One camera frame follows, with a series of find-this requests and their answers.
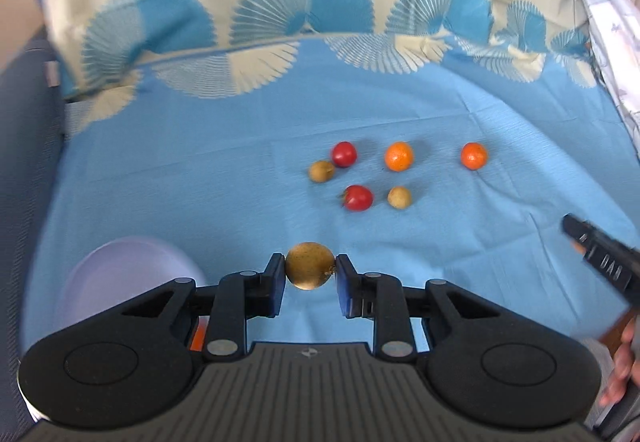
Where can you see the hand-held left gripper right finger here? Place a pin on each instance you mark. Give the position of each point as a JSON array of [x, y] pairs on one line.
[[345, 292]]

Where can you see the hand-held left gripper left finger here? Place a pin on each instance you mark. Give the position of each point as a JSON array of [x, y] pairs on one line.
[[275, 287]]

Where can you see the brown longan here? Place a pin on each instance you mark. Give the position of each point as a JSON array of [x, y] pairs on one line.
[[310, 266], [399, 197], [321, 171]]

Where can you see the red cherry tomato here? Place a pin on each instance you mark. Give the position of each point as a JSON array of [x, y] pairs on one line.
[[357, 198], [344, 154]]

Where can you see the lavender plate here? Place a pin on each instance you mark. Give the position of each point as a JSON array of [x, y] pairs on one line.
[[125, 267]]

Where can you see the person's right hand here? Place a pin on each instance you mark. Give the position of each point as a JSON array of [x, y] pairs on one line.
[[622, 362]]

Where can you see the person's grey clothing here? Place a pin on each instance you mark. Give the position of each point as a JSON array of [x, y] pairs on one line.
[[595, 362]]

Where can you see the blue fan-patterned sheet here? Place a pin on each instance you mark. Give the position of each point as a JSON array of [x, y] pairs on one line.
[[200, 171]]

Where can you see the pale patterned cloth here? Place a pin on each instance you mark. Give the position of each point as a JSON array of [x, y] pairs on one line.
[[605, 21]]

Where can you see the blue-grey sofa armrest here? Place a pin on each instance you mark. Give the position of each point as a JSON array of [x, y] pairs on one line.
[[25, 171]]

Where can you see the grey sofa label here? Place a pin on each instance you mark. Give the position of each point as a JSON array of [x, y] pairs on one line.
[[51, 74]]

